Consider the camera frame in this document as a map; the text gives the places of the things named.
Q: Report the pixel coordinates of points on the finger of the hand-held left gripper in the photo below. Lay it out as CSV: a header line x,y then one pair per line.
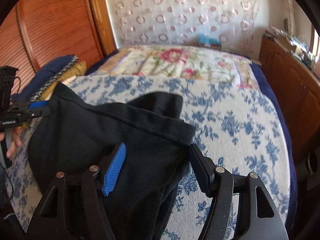
x,y
37,104
37,113

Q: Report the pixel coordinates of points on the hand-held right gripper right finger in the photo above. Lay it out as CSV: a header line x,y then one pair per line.
x,y
200,167

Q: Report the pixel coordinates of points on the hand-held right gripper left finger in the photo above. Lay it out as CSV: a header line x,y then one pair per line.
x,y
115,170

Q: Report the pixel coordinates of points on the black t-shirt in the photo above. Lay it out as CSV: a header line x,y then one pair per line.
x,y
87,135

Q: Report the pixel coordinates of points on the person's left hand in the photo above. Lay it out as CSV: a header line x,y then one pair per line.
x,y
15,140

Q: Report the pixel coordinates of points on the navy blue cloth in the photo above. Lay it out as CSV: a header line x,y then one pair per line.
x,y
47,72

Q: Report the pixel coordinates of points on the gold patterned cloth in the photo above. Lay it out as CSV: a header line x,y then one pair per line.
x,y
75,67

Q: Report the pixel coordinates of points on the blue floral bed sheet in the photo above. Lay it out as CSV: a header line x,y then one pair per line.
x,y
237,130

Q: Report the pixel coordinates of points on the floral blanket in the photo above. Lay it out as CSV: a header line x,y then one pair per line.
x,y
175,60

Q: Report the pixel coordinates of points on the cardboard box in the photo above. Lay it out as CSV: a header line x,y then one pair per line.
x,y
216,45

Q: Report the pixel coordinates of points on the long wooden cabinet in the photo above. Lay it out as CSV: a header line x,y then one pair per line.
x,y
287,75

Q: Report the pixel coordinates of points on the blue tissue box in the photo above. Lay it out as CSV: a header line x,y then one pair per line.
x,y
206,40

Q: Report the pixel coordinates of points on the pile of papers and packets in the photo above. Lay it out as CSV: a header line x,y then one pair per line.
x,y
290,42

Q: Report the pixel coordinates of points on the circle-patterned sheer curtain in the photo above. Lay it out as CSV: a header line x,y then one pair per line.
x,y
187,12

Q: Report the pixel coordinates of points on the wooden-framed window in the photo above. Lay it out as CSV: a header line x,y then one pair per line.
x,y
315,45

